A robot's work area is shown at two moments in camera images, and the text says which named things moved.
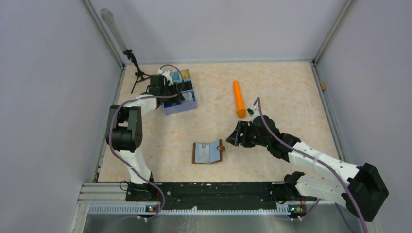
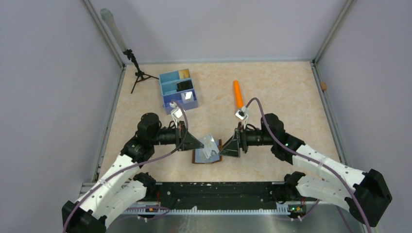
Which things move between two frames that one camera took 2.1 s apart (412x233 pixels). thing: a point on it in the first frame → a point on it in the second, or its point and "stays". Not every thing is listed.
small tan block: (323, 85) stays
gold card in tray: (185, 74) stays
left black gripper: (175, 90) → (188, 141)
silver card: (188, 96) stays
